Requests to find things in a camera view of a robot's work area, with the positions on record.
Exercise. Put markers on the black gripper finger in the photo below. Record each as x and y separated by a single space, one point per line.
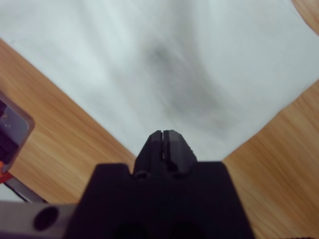
179 154
149 154

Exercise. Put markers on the white t-shirt with black logo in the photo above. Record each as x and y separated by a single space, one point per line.
124 49

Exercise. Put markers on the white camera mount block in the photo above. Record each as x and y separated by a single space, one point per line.
22 129

